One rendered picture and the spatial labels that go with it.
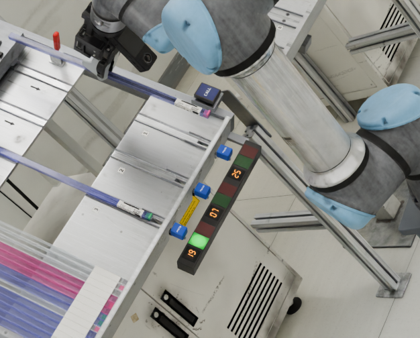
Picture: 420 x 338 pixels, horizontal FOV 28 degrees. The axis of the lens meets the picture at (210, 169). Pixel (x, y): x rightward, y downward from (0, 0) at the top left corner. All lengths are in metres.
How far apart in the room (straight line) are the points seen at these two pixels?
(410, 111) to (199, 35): 0.43
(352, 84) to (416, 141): 1.50
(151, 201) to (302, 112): 0.62
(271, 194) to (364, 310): 0.80
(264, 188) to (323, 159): 1.73
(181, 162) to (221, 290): 0.53
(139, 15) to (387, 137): 0.50
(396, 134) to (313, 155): 0.16
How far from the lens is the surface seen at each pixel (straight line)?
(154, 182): 1.85
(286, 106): 1.28
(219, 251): 2.28
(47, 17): 4.02
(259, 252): 2.38
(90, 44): 1.75
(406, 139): 1.44
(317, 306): 2.49
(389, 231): 2.49
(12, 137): 1.97
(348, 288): 2.46
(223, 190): 1.85
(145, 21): 1.57
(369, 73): 2.85
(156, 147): 1.90
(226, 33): 1.17
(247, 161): 1.89
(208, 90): 1.93
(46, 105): 2.00
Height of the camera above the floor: 1.53
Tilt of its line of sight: 26 degrees down
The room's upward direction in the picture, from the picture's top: 45 degrees counter-clockwise
